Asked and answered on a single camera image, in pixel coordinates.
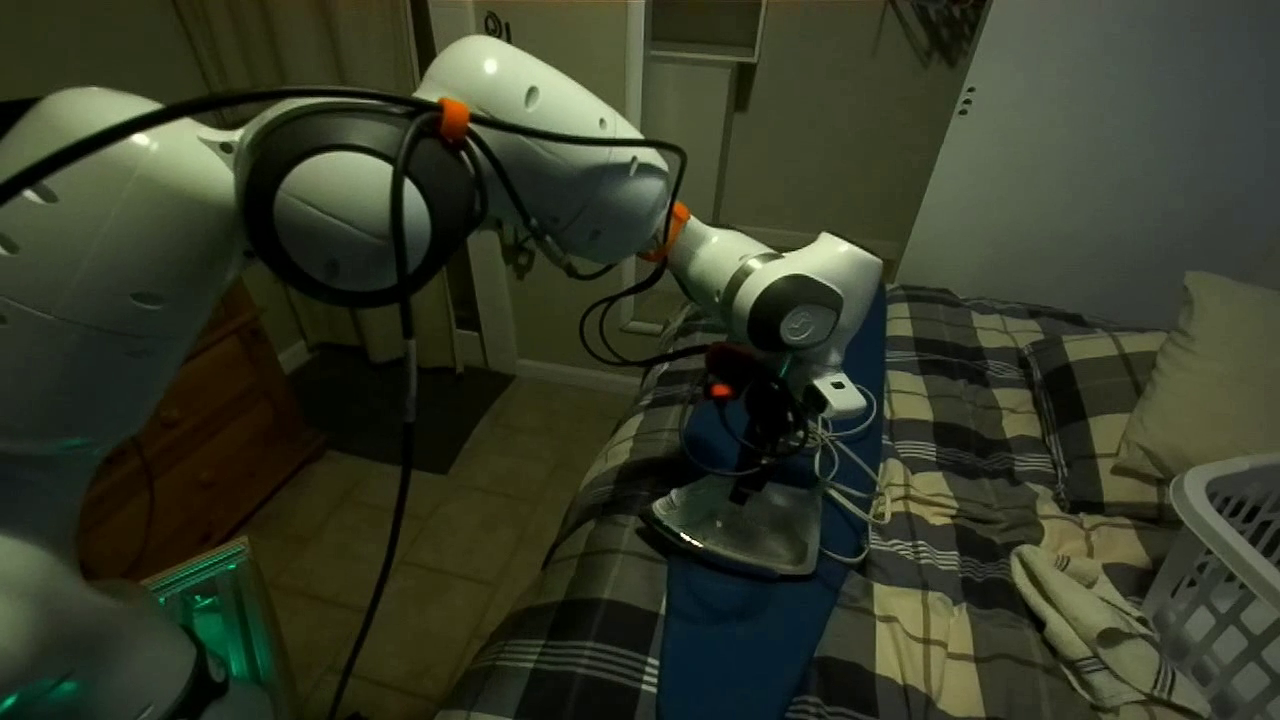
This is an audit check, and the dark hanging wall item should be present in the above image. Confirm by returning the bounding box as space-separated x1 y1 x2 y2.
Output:
888 0 990 72

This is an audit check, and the brown wooden dresser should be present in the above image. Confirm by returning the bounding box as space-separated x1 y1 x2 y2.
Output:
70 292 325 583

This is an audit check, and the white iron power cord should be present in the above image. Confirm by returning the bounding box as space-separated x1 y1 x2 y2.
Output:
802 383 890 566

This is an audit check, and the beige pillow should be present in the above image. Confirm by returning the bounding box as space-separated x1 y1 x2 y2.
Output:
1113 270 1280 487

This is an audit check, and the white plastic laundry basket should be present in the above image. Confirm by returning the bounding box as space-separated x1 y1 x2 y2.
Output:
1138 454 1280 720

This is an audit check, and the cream crumpled cloth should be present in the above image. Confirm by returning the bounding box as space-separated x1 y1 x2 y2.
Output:
1007 513 1214 720

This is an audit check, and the blue ironing board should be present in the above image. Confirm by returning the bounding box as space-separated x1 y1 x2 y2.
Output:
654 286 890 720

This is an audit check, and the white door frame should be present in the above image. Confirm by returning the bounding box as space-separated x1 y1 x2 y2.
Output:
614 0 772 335

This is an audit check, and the white closet door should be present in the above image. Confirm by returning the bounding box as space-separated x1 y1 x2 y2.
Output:
890 0 1280 333

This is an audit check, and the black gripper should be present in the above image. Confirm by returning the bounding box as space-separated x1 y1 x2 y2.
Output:
701 339 820 510

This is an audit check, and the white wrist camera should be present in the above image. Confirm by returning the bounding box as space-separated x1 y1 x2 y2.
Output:
808 373 873 433

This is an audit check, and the dark floor mat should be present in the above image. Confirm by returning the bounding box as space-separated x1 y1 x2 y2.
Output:
287 339 517 476

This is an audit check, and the plaid bedspread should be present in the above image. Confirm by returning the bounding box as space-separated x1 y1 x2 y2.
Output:
437 276 1205 720

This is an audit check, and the white steam iron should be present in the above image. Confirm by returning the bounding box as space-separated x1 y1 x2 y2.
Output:
647 473 826 581

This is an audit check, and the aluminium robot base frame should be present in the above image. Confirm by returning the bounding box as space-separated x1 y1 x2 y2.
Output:
142 537 291 720

